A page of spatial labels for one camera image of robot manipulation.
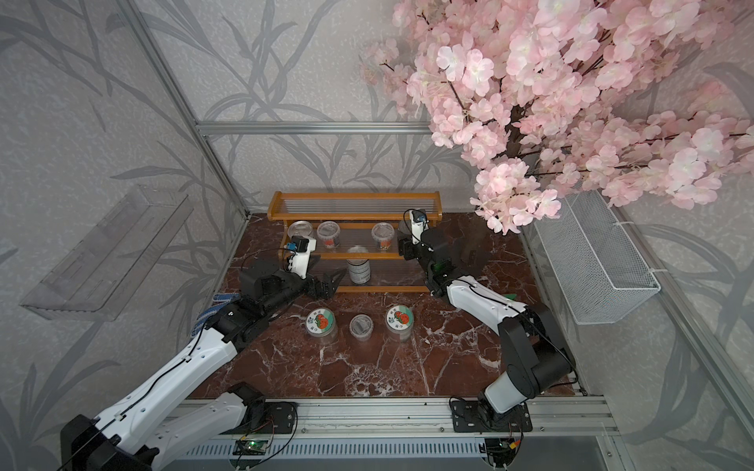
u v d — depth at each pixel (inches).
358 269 35.4
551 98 18.1
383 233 34.1
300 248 24.0
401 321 32.4
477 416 28.5
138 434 16.0
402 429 28.6
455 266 26.6
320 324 32.2
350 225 35.2
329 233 34.2
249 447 27.6
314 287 25.1
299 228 34.9
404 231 33.3
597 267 23.7
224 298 37.8
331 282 25.6
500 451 28.1
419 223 28.6
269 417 28.4
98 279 25.3
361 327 33.3
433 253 25.3
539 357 17.3
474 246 38.6
